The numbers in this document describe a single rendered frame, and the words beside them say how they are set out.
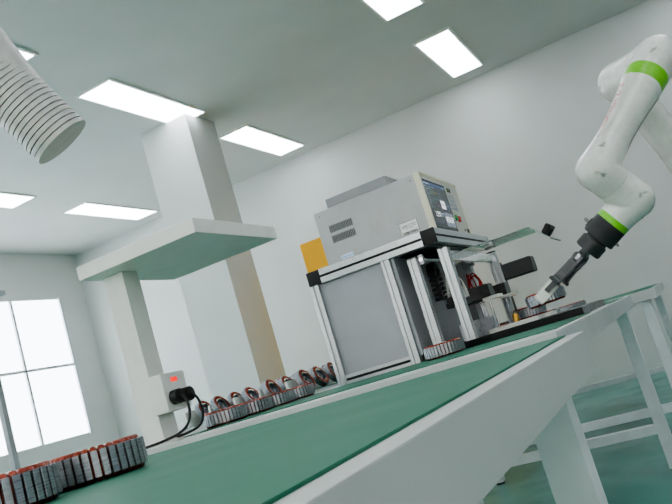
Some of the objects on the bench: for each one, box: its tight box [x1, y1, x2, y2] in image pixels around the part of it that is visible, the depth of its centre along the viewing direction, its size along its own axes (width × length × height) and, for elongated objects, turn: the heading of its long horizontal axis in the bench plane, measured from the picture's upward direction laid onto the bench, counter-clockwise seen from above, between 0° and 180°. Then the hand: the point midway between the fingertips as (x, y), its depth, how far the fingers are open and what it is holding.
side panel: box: [310, 259, 424, 387], centre depth 230 cm, size 28×3×32 cm, turn 4°
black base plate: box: [464, 299, 605, 349], centre depth 242 cm, size 47×64×2 cm
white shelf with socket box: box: [76, 218, 277, 450], centre depth 185 cm, size 35×37×46 cm
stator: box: [423, 337, 466, 361], centre depth 202 cm, size 11×11×4 cm
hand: (546, 295), depth 210 cm, fingers closed on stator, 11 cm apart
